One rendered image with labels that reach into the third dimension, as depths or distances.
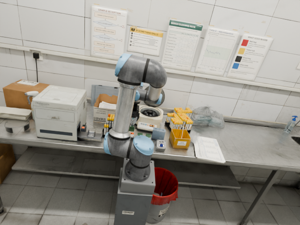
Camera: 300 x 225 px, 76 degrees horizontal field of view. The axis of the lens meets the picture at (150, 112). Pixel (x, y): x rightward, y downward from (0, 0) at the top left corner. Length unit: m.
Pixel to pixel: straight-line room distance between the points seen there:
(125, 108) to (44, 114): 0.67
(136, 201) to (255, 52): 1.62
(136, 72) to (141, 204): 0.76
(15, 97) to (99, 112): 0.69
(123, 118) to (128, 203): 0.52
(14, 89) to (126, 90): 1.17
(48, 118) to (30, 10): 0.94
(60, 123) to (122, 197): 0.65
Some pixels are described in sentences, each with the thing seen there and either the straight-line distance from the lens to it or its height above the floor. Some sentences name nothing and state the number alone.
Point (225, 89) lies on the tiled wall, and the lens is 2.10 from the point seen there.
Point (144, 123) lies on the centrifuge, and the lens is 1.67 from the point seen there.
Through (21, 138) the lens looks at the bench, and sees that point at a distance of 1.61.
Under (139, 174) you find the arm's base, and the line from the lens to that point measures 1.11.
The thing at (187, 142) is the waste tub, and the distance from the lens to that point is 1.54.
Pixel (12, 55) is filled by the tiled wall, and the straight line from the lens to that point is 2.15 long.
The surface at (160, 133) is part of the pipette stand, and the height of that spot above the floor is 0.95.
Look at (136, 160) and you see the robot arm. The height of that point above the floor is 1.09.
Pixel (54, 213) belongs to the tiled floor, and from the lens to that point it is 2.21.
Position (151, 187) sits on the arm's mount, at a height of 0.93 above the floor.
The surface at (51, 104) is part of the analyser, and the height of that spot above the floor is 1.16.
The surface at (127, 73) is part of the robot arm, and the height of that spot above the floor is 1.52.
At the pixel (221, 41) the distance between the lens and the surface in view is 1.92.
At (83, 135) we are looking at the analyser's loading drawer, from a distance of 1.50.
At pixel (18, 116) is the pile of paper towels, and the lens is 1.82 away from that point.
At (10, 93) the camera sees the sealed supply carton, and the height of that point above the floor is 1.02.
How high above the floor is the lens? 1.79
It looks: 27 degrees down
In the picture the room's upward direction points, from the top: 11 degrees clockwise
